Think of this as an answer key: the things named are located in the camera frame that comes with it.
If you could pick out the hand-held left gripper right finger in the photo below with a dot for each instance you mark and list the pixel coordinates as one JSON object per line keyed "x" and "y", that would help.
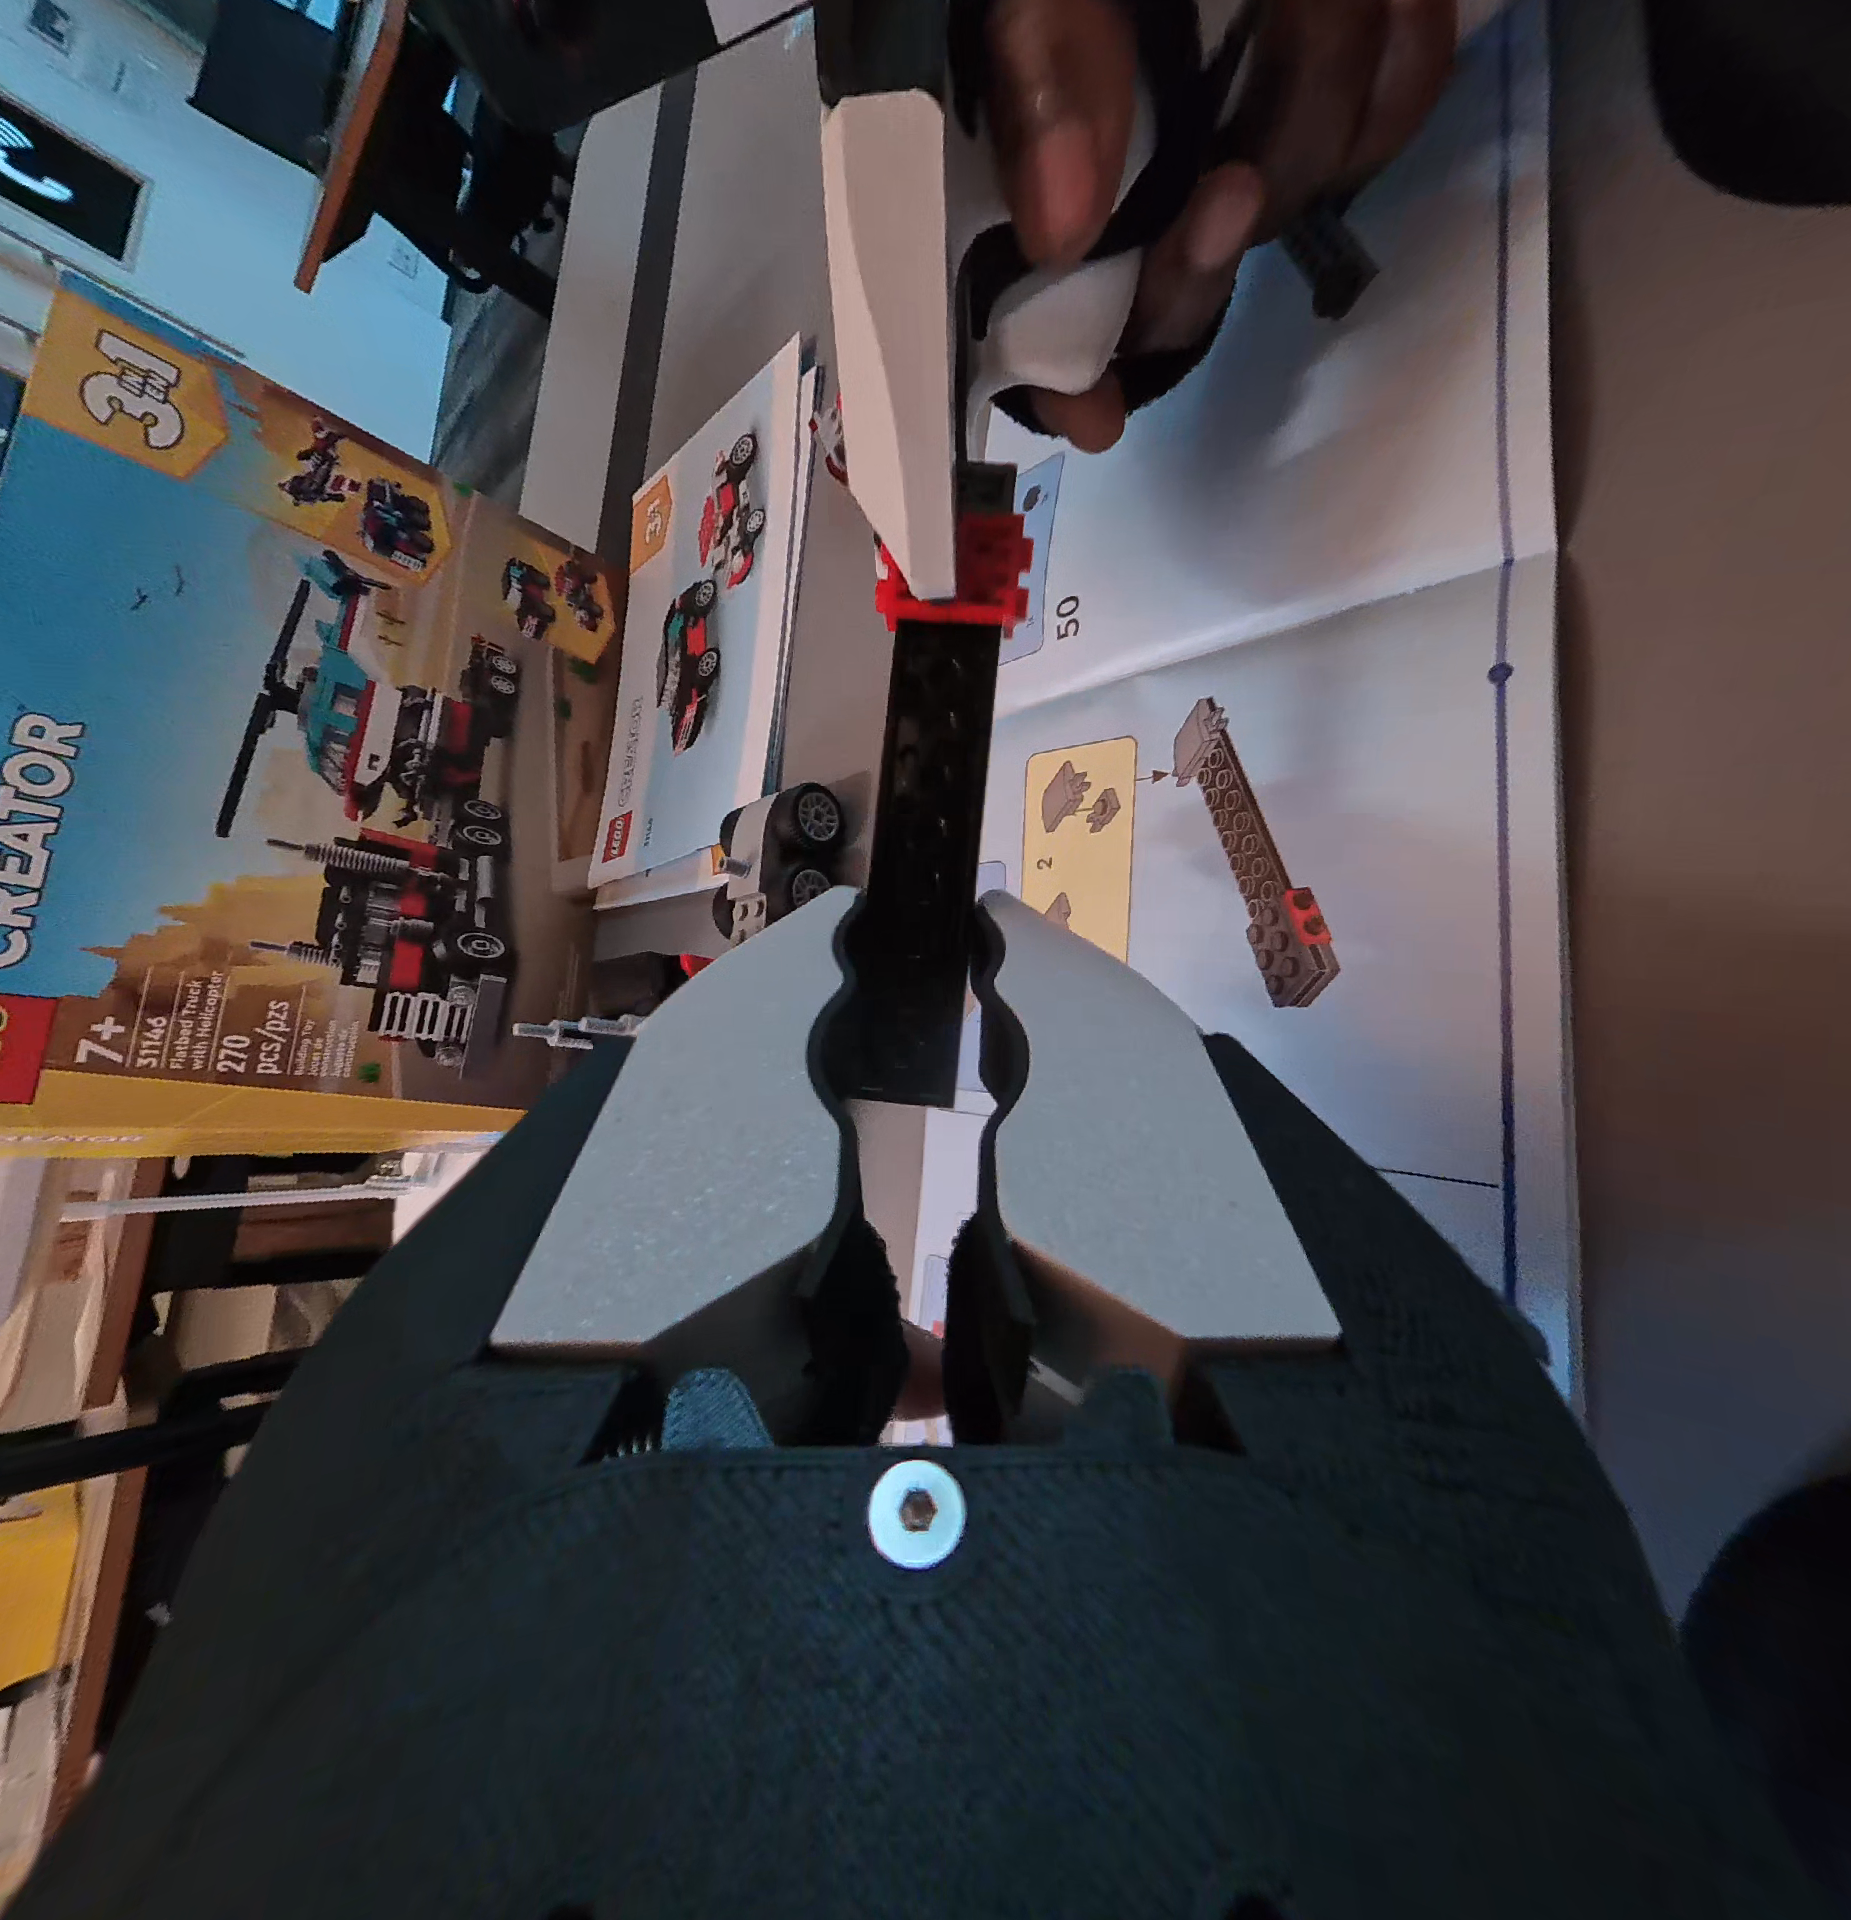
{"x": 1165, "y": 1200}

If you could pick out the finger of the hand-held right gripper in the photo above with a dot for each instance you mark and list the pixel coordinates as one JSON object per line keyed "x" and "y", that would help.
{"x": 897, "y": 329}

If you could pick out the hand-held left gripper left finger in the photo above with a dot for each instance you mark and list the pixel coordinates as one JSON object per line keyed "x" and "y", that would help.
{"x": 671, "y": 1200}

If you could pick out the long black lego plate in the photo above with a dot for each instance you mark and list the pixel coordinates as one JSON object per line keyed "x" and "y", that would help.
{"x": 927, "y": 840}

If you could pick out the open lego instruction booklet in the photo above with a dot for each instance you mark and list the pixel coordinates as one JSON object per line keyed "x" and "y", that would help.
{"x": 1315, "y": 600}

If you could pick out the black red lego truck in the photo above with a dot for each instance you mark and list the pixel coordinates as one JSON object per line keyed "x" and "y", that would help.
{"x": 784, "y": 840}

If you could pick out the lego set box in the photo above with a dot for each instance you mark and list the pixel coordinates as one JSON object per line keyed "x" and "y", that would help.
{"x": 190, "y": 675}

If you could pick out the person's right hand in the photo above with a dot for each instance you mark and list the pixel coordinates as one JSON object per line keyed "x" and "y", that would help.
{"x": 1240, "y": 103}

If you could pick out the yellow mark instruction booklet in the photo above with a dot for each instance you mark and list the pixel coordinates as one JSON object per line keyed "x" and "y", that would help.
{"x": 671, "y": 897}

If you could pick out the row of black desks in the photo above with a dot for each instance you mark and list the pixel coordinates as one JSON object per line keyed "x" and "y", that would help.
{"x": 491, "y": 178}

